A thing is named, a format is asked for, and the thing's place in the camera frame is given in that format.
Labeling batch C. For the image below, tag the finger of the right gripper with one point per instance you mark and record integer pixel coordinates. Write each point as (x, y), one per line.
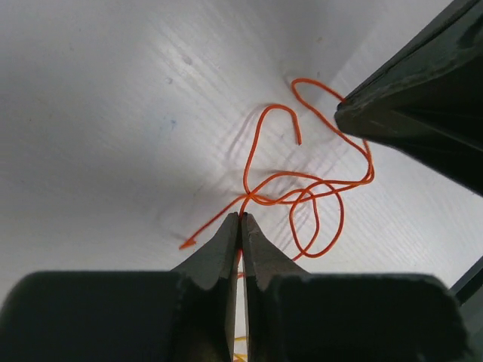
(426, 101)

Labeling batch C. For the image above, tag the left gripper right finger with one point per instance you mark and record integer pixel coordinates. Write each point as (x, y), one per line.
(295, 315)

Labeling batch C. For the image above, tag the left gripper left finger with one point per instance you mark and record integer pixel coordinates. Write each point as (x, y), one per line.
(184, 314)

